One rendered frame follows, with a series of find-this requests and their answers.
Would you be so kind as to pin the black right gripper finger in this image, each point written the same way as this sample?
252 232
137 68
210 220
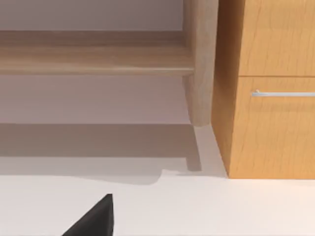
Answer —
98 218

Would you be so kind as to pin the pale wooden open shelf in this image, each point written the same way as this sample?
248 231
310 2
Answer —
98 59

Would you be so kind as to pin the orange wooden cupboard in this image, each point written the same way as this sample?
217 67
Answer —
225 110

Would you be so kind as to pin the orange wooden drawer front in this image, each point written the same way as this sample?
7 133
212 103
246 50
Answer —
278 37
273 137

